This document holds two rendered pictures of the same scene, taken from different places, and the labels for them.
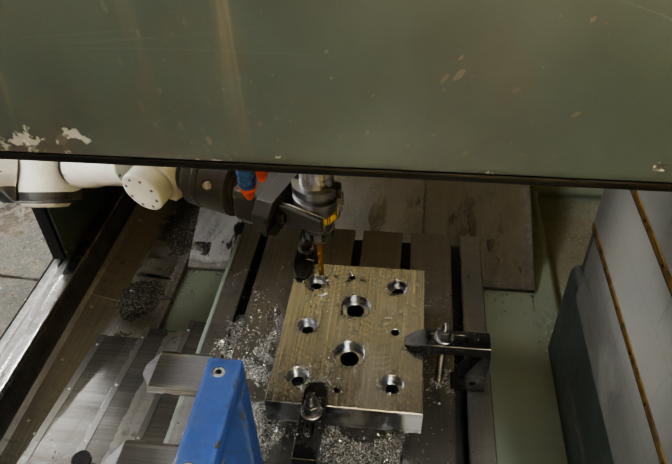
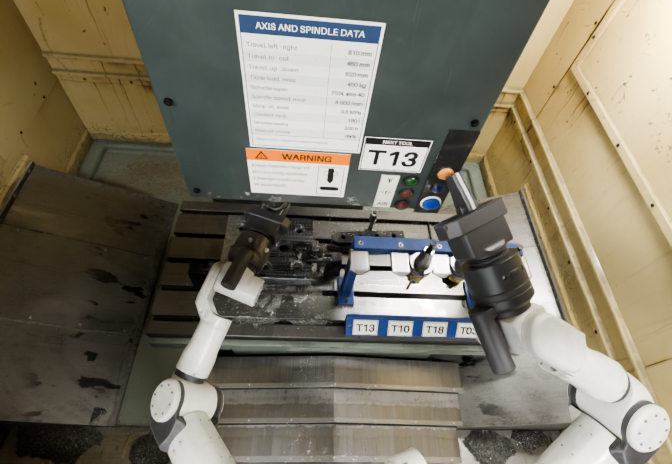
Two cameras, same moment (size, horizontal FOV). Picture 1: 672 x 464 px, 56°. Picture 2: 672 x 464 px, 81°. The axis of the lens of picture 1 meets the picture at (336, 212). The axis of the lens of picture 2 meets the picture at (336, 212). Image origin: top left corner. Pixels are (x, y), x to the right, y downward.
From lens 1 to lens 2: 97 cm
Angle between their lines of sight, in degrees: 66
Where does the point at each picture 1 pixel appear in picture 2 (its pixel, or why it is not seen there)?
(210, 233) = (84, 409)
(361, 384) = (300, 240)
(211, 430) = (385, 240)
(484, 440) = (307, 210)
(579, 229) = (124, 178)
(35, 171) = (205, 396)
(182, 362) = (355, 260)
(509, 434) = not seen: hidden behind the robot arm
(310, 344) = (278, 263)
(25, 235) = not seen: outside the picture
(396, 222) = (112, 265)
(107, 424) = (279, 412)
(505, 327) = not seen: hidden behind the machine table
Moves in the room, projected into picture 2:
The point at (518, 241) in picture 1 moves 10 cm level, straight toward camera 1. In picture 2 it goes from (144, 202) to (166, 207)
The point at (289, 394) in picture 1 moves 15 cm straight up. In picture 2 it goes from (307, 269) to (309, 245)
